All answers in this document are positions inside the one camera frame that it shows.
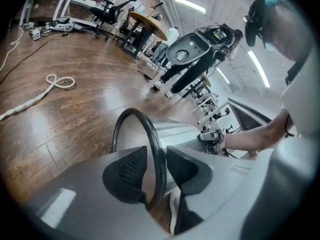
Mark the blue face mask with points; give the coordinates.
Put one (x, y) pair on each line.
(270, 46)

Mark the person's white shirt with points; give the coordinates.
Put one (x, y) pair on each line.
(302, 91)

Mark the person's right forearm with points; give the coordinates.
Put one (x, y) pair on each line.
(255, 136)

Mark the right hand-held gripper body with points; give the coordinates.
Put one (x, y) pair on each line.
(216, 144)

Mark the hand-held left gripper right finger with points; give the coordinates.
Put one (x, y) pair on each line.
(190, 174)

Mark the person's face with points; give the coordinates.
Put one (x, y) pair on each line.
(285, 29)

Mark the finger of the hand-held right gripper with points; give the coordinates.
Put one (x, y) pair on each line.
(207, 136)

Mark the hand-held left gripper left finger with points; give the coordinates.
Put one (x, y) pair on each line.
(125, 179)

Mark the metal waste bin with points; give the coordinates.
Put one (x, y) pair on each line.
(175, 134)

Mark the cream oval table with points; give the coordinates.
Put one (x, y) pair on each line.
(206, 80)

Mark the round wooden table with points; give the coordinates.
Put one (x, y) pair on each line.
(150, 22)

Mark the ceiling light strip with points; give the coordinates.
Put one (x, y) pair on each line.
(258, 69)
(190, 4)
(223, 75)

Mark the black head-worn camera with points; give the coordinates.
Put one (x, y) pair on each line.
(252, 26)

